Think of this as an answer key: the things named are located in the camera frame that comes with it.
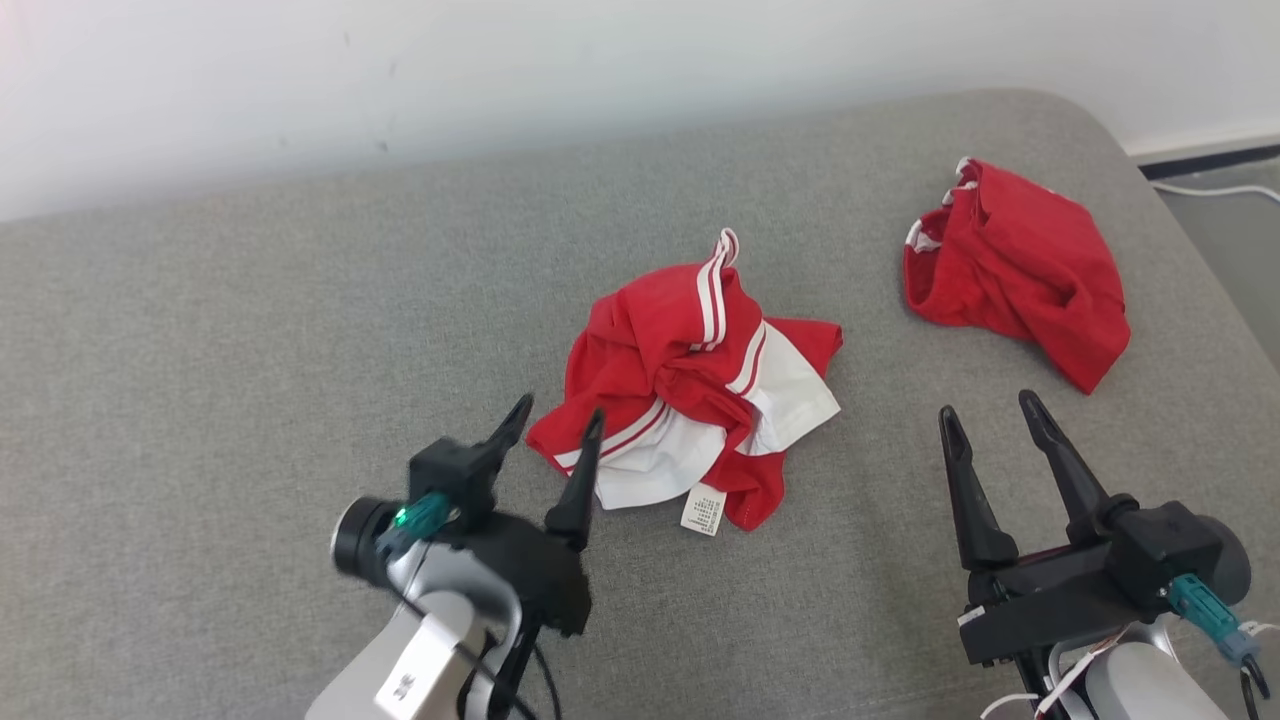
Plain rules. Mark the red jersey with white sleeves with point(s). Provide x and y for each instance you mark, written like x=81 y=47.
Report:
x=650 y=350

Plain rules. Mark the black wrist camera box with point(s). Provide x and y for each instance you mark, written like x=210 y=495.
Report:
x=1165 y=540
x=455 y=470

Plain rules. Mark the grey fabric sofa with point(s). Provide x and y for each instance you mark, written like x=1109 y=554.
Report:
x=250 y=350

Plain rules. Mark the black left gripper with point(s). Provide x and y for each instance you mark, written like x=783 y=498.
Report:
x=545 y=575

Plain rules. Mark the red shorts with white stripes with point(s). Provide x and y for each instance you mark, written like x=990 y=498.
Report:
x=1020 y=260

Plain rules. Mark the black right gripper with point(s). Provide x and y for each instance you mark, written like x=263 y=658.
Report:
x=1060 y=600

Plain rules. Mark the white paper tag with print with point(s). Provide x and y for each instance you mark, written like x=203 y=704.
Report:
x=415 y=670

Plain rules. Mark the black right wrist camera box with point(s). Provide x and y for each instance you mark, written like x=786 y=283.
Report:
x=1165 y=540

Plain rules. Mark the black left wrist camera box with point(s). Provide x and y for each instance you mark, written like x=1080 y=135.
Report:
x=455 y=470

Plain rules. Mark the black baseboard strip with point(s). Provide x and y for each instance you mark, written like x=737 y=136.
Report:
x=1210 y=160

